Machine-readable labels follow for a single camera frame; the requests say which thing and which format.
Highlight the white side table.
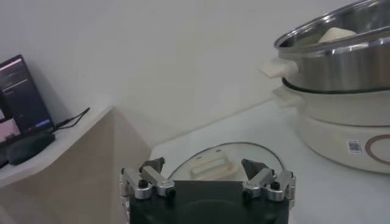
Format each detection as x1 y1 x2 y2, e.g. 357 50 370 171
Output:
0 100 153 224

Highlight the white steamed baozi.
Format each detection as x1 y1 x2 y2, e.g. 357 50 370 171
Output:
317 26 358 44

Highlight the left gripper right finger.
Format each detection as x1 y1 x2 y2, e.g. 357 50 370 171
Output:
241 158 297 203

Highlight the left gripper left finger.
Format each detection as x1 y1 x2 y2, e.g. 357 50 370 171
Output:
119 156 177 200

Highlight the stainless steel steamer basket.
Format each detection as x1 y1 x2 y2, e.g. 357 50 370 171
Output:
260 0 390 94

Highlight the glass lid cream handle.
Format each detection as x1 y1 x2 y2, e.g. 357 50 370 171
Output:
166 141 286 183

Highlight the black laptop charger cable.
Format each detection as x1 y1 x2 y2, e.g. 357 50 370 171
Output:
53 106 91 132

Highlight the cream electric cooking pot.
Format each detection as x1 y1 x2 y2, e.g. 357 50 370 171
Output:
272 77 390 175

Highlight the black computer mouse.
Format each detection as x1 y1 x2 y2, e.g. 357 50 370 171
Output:
6 133 57 166

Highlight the black open laptop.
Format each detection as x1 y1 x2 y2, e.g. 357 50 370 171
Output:
0 54 57 170

